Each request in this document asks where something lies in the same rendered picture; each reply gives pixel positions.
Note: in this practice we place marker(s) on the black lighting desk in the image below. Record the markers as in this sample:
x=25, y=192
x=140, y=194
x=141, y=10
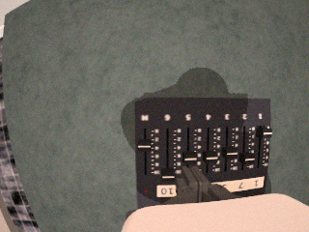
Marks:
x=175, y=132

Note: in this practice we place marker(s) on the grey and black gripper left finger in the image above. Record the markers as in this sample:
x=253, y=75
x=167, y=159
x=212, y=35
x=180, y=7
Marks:
x=186, y=189

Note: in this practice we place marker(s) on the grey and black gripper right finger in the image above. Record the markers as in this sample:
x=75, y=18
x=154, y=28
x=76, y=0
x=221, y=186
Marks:
x=208, y=192

